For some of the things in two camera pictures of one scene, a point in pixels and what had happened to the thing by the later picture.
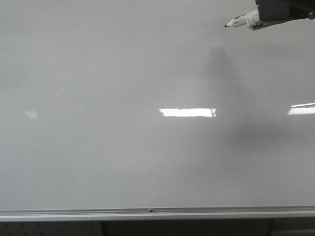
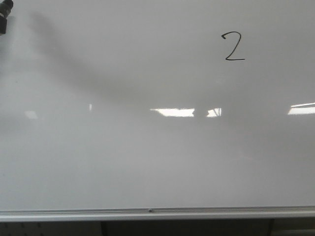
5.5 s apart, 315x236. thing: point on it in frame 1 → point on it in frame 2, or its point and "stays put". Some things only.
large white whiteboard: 154,103 stays put
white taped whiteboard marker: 251,19 → 6,6
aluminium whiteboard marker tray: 157,214 stays put
